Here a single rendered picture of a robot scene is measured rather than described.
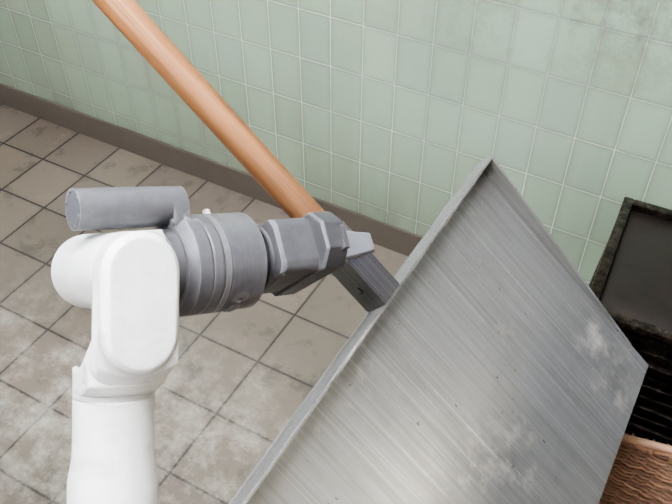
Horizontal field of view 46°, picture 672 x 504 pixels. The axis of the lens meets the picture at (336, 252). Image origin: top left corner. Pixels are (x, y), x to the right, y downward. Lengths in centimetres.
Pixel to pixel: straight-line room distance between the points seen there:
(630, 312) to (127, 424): 80
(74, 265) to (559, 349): 59
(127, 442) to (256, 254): 19
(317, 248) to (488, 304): 28
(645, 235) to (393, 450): 71
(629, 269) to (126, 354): 88
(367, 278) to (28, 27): 244
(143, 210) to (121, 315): 10
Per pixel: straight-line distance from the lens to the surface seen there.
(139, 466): 67
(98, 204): 65
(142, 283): 62
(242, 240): 68
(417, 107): 221
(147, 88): 280
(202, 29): 250
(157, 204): 67
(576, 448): 99
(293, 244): 71
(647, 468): 129
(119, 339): 62
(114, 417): 66
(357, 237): 78
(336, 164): 247
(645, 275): 131
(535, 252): 103
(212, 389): 222
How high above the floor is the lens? 177
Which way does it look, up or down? 44 degrees down
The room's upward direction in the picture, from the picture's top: straight up
